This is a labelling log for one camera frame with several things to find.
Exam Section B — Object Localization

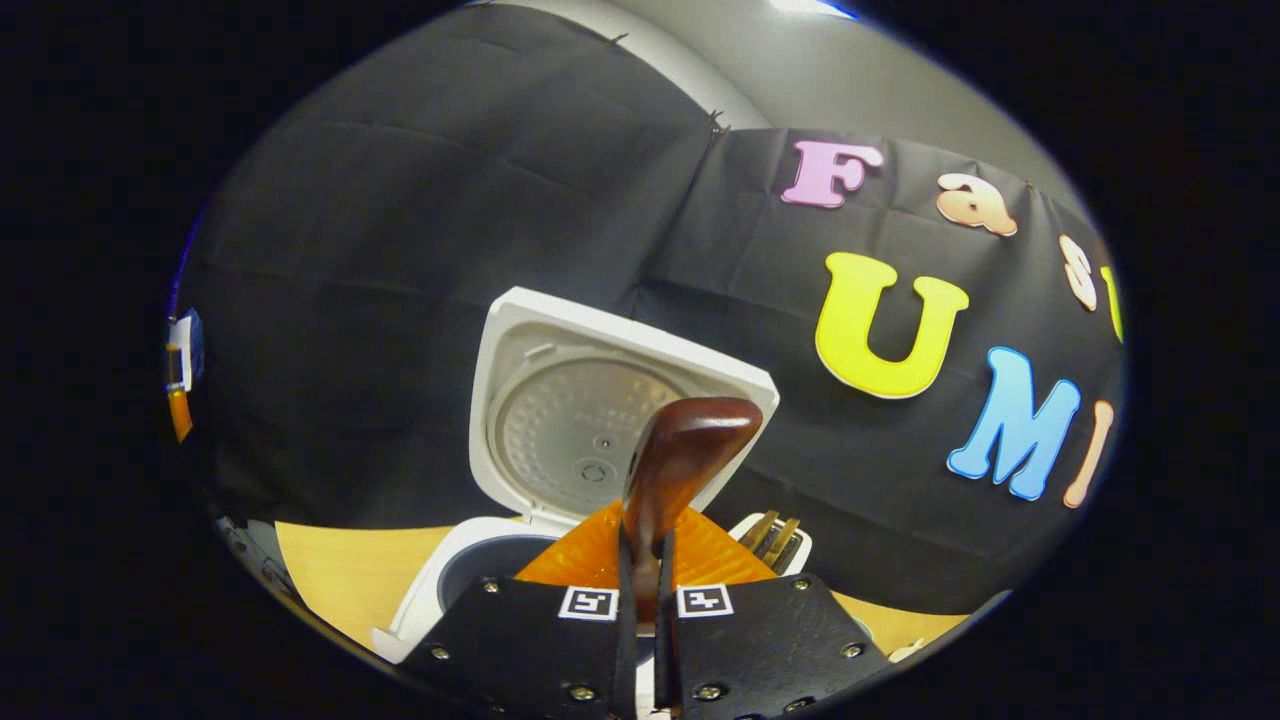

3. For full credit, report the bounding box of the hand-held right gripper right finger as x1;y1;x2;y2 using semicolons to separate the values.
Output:
655;505;891;720

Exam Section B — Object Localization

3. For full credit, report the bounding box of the white toaster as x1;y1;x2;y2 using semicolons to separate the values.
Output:
728;510;813;577

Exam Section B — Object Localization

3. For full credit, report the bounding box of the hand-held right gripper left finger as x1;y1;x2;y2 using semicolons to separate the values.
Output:
400;500;641;720

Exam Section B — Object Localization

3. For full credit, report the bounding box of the white rice cooker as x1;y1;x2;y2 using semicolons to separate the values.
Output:
372;287;781;663

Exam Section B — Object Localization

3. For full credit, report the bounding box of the black backdrop cloth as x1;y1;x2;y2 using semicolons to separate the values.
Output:
175;5;1126;616

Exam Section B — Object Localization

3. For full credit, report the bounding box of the brown wooden spoon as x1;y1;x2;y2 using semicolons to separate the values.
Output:
622;397;764;626

